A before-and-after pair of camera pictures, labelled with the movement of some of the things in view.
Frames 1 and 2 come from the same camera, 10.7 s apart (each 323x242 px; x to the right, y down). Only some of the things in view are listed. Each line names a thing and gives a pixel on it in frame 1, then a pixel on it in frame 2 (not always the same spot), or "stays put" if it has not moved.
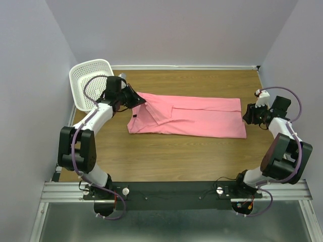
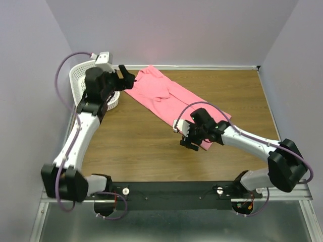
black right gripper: x=251 y=111 to x=190 y=138
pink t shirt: x=166 y=114 to x=174 y=102
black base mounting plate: x=176 y=195 stays put
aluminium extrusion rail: x=291 y=190 stays put
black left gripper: x=136 y=101 to x=126 y=82
